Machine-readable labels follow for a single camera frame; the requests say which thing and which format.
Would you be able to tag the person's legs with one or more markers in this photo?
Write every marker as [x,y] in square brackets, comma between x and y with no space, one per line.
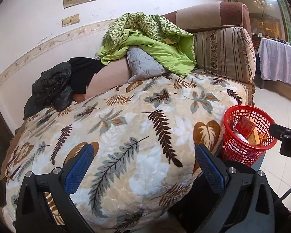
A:
[181,211]

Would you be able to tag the green framed glass partition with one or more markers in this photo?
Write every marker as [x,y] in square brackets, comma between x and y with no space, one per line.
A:
[257,4]

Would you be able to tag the red plastic mesh basket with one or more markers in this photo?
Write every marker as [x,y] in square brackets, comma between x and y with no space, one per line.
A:
[235,148]

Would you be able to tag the striped sofa cushion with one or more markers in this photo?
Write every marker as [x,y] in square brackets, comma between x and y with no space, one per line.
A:
[223,51]

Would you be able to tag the yellowed wall switch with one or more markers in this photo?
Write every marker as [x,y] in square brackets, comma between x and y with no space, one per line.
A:
[65,22]
[75,19]

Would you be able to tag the table with lavender cloth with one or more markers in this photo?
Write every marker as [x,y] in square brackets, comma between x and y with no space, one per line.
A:
[278,60]

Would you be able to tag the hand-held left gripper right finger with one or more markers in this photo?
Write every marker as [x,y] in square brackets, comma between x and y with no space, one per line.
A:
[209,172]

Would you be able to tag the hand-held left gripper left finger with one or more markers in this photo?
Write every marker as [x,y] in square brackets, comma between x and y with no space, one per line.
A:
[78,170]

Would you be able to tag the green quilt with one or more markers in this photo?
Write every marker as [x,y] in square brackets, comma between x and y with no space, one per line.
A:
[160,43]

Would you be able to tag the black cloth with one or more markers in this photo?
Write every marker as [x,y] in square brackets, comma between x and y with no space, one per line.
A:
[84,72]

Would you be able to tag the leaf print fleece blanket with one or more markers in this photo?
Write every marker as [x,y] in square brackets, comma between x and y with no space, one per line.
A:
[135,126]

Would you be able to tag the black puffer jacket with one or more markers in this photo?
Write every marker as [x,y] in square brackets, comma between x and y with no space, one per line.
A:
[50,87]

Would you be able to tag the red packet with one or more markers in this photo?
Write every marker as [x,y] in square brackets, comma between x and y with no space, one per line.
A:
[245,126]

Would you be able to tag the white paper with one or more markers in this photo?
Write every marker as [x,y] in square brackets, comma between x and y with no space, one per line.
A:
[240,137]

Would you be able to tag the orange cardboard box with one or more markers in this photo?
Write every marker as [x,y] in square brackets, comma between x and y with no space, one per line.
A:
[253,138]

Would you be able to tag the brown fabric sofa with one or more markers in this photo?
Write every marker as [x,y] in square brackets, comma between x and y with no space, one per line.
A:
[208,14]

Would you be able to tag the grey quilted pillow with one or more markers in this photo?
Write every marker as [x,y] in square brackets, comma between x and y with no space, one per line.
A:
[143,63]

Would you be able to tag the black slim object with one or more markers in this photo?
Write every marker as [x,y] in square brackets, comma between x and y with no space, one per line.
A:
[2,190]

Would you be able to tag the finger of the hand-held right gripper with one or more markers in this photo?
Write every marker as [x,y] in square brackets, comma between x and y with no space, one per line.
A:
[280,129]

